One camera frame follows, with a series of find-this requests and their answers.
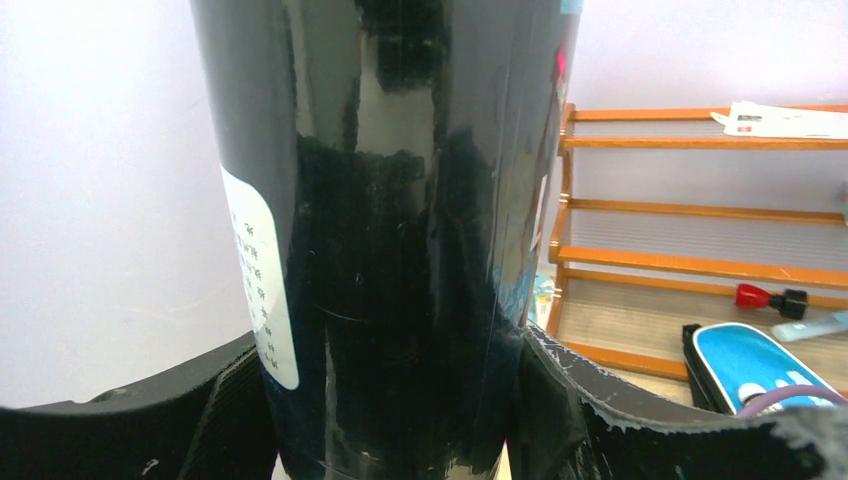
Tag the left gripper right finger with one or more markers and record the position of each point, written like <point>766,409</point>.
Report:
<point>573,419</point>

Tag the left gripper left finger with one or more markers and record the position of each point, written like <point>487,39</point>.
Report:
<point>206,418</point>

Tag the black shuttlecock tube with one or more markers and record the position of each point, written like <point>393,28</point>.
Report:
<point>385,165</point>

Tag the light blue packaged tool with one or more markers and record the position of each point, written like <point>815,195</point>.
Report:
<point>542,297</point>

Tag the wooden three-tier shelf rack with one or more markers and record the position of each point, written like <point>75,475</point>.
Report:
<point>664,220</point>

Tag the red and black small object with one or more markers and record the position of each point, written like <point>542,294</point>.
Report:
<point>790,304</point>

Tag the clear packaged item on shelf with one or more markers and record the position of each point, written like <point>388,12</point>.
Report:
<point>748,119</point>

